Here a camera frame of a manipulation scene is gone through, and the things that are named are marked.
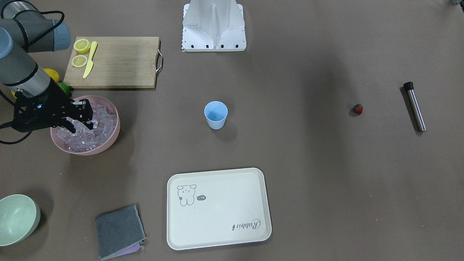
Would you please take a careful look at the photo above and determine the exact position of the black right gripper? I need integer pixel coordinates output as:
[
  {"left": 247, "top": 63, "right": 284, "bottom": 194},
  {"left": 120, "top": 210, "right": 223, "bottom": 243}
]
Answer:
[{"left": 12, "top": 83, "right": 99, "bottom": 134}]

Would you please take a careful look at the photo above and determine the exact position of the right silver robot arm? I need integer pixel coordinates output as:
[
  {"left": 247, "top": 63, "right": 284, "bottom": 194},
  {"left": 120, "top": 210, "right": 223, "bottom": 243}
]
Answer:
[{"left": 0, "top": 0, "right": 93, "bottom": 133}]

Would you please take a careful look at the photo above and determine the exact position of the pile of clear ice cubes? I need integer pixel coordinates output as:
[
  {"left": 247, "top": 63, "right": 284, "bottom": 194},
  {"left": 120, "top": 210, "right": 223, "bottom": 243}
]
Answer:
[{"left": 54, "top": 104, "right": 118, "bottom": 153}]

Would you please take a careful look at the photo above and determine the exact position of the light blue plastic cup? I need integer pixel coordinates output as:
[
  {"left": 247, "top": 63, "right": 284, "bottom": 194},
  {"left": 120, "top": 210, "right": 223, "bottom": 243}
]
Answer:
[{"left": 204, "top": 101, "right": 228, "bottom": 129}]

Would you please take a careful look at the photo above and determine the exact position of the green lime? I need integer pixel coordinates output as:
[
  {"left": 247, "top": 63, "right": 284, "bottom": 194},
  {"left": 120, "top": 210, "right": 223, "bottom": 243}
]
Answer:
[{"left": 57, "top": 82, "right": 71, "bottom": 96}]

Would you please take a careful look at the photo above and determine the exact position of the pink bowl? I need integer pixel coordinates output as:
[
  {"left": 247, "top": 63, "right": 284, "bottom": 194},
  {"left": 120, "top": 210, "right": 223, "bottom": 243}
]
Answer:
[{"left": 50, "top": 95, "right": 121, "bottom": 156}]

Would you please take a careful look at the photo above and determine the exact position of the yellow lemon far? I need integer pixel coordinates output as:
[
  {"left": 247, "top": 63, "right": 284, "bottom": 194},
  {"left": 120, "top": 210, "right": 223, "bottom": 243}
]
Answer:
[{"left": 44, "top": 68, "right": 60, "bottom": 83}]

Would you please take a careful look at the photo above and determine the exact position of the lemon slice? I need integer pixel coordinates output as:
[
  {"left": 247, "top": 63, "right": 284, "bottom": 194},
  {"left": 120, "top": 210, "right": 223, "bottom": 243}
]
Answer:
[
  {"left": 73, "top": 38, "right": 91, "bottom": 54},
  {"left": 71, "top": 55, "right": 88, "bottom": 68}
]

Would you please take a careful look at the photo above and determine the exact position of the wooden cutting board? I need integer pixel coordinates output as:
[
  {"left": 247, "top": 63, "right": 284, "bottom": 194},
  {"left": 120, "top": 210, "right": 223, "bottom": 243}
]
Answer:
[{"left": 63, "top": 36, "right": 163, "bottom": 89}]

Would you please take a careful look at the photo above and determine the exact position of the yellow plastic knife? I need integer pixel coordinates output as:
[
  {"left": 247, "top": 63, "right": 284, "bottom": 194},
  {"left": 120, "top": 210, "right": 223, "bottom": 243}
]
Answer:
[{"left": 82, "top": 41, "right": 98, "bottom": 79}]

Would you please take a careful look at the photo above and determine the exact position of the mint green bowl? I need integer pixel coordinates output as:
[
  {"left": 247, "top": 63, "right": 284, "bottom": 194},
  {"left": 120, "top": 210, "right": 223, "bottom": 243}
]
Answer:
[{"left": 0, "top": 194, "right": 41, "bottom": 247}]

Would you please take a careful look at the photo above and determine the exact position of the grey folded cloth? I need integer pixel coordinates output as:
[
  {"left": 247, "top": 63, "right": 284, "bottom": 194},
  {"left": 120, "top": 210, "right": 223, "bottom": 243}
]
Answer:
[{"left": 95, "top": 204, "right": 146, "bottom": 261}]

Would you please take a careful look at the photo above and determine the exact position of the cream rectangular tray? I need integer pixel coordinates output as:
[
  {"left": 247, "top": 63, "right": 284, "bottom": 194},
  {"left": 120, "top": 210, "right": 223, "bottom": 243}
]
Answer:
[{"left": 167, "top": 167, "right": 272, "bottom": 250}]

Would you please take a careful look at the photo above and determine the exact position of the red strawberry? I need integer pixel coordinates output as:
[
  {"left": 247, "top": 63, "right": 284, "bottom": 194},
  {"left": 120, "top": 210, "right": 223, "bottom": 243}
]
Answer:
[{"left": 353, "top": 104, "right": 364, "bottom": 115}]

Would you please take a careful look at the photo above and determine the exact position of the steel muddler black tip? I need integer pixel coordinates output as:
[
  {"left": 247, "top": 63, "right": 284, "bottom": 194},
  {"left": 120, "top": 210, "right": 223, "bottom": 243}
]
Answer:
[{"left": 403, "top": 82, "right": 427, "bottom": 132}]

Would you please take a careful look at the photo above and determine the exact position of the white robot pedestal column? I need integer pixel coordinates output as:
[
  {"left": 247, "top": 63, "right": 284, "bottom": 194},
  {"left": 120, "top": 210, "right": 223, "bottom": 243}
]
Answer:
[{"left": 181, "top": 0, "right": 247, "bottom": 52}]

